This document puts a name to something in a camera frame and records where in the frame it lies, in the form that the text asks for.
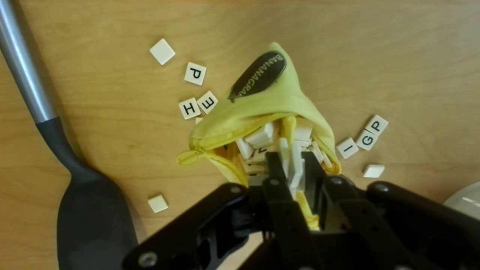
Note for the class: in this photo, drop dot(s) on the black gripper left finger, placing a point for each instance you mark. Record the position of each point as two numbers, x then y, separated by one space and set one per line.
291 234

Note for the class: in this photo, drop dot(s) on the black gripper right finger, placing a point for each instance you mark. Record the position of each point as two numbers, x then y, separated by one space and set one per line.
352 235

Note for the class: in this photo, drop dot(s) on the yellow banana-shaped cloth bag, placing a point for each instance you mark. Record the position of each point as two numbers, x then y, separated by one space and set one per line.
267 91

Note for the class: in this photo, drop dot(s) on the blank white tile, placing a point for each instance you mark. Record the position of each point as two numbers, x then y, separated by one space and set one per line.
373 171

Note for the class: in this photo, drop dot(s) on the white letter tile I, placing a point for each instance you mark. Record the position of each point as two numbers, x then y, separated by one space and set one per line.
346 148

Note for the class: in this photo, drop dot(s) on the white letter tile G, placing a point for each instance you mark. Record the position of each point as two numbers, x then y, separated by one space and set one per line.
366 139

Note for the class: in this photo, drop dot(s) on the white plastic colander bowl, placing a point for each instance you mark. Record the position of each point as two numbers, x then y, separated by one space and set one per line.
466 199

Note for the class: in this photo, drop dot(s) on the white letter tile P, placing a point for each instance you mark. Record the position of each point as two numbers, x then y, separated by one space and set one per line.
376 124

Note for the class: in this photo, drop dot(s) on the black spatula with metal handle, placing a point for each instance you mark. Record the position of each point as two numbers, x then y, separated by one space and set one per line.
94 228

